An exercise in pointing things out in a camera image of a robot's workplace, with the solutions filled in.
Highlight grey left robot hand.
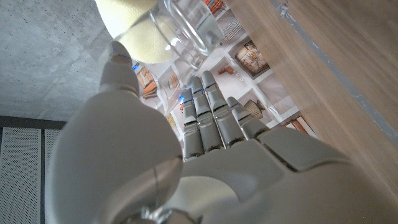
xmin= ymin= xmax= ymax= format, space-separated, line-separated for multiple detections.
xmin=43 ymin=40 xmax=398 ymax=224

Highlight pale yellow sponge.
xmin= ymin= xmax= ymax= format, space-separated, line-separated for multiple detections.
xmin=94 ymin=0 xmax=177 ymax=65

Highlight clear glass cup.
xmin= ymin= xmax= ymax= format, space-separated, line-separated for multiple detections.
xmin=98 ymin=0 xmax=226 ymax=116

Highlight dark perforated metal panel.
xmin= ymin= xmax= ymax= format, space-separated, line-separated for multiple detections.
xmin=0 ymin=116 xmax=68 ymax=224

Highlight printed bookshelf backdrop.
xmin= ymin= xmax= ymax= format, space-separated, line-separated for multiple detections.
xmin=133 ymin=0 xmax=318 ymax=147

